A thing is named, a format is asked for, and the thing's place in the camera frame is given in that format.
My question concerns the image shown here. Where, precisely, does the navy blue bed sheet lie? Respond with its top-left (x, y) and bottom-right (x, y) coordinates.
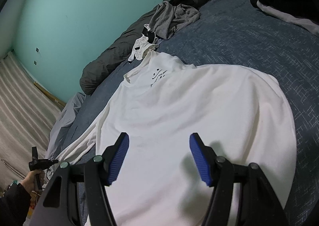
top-left (58, 0), bottom-right (318, 225)

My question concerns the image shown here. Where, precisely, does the grey crumpled garment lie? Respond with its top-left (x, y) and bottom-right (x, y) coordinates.
top-left (149, 1), bottom-right (201, 40)

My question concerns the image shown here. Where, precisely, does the dark grey rolled duvet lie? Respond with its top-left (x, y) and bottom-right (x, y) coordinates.
top-left (80, 0), bottom-right (210, 95)

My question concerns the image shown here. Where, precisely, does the light grey blanket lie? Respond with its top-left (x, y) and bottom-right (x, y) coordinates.
top-left (45, 92), bottom-right (86, 161)

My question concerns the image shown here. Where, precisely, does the striped beige curtain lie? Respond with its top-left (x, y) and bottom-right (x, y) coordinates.
top-left (1, 52), bottom-right (60, 189)

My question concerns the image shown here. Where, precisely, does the person's left hand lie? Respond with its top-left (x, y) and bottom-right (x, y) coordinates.
top-left (20, 170), bottom-right (45, 194)

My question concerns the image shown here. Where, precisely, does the white black trimmed garment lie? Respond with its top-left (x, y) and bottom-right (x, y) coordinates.
top-left (128, 24), bottom-right (159, 62)

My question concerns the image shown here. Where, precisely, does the white long sleeve shirt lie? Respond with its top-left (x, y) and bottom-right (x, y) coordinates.
top-left (58, 51), bottom-right (296, 225)

